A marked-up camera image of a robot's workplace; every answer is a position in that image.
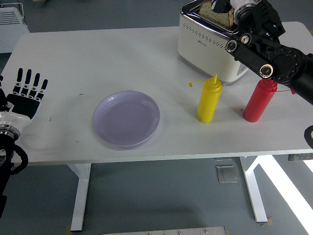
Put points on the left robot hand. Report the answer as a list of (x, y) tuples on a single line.
[(23, 106)]

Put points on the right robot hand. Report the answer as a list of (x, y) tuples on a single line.
[(222, 6)]

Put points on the brown bread slice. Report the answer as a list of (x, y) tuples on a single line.
[(215, 17)]

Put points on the cream and chrome toaster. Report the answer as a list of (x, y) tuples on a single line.
[(203, 56)]

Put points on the purple round plate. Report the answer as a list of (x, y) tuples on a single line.
[(126, 118)]

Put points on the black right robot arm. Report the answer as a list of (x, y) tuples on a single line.
[(283, 61)]

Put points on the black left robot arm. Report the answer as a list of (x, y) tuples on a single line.
[(7, 159)]

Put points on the white slatted cart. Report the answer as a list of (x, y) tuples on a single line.
[(9, 34)]

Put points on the yellow squeeze bottle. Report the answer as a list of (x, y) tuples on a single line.
[(207, 102)]

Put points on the red squeeze bottle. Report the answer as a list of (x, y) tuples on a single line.
[(254, 105)]

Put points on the white table leg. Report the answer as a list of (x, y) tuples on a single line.
[(254, 191), (80, 195)]

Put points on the metal floor outlet cover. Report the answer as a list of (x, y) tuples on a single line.
[(226, 174)]

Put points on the grey table control panel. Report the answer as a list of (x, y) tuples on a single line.
[(299, 157)]

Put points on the brown floor tape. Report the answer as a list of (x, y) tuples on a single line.
[(269, 220)]

